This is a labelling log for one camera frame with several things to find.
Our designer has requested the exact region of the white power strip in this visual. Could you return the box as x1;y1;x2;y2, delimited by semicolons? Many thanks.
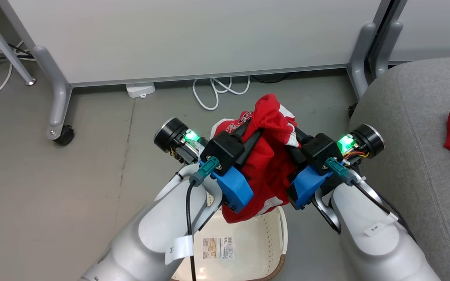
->
126;82;156;98

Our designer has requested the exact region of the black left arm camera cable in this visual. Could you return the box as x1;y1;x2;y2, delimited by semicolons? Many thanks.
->
186;156;220;281

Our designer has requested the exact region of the grey partition leg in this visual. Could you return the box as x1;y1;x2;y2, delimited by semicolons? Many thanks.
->
375;20;404;77
32;45;73;141
347;22;377;99

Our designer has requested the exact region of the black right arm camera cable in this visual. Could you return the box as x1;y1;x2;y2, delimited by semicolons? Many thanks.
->
325;157;416;242

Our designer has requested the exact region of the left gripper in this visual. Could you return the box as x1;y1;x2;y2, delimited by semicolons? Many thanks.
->
154;117;265;166

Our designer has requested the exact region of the blue right camera mount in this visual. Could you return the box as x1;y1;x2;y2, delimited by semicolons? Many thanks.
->
287;164;331;210

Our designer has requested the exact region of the barcode sticker on basket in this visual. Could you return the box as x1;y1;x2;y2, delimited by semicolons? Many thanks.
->
202;237;234;260

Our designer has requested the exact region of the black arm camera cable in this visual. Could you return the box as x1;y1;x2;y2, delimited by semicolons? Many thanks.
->
186;156;220;281
325;157;416;242

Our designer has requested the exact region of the grey metal table leg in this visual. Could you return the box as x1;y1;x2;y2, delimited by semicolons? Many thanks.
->
0;0;37;86

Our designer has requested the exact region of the white coiled cable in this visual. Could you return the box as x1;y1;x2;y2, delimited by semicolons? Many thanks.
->
192;76;251;111

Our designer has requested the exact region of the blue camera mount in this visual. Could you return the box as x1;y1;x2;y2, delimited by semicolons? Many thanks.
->
287;164;331;210
209;165;254;213

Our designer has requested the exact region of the blue left camera mount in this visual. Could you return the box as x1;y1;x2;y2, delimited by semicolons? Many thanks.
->
209;165;254;213

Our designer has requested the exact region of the narrow white partition panel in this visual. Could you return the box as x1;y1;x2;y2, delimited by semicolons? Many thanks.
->
389;0;450;65

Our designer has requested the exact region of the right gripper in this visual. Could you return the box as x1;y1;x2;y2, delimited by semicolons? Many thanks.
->
287;124;385;165

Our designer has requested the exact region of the grey fabric sofa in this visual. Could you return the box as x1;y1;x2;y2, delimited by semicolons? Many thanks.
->
349;57;450;281

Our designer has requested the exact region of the black caster wheel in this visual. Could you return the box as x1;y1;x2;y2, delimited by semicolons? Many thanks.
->
53;125;75;146

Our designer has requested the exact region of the red white garment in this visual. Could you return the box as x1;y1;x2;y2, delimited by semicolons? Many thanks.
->
211;93;299;224

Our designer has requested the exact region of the wide white partition panel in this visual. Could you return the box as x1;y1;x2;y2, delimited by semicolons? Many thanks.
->
0;0;391;87

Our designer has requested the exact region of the cream perforated laundry basket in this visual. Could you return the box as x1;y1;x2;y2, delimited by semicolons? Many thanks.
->
170;205;289;281

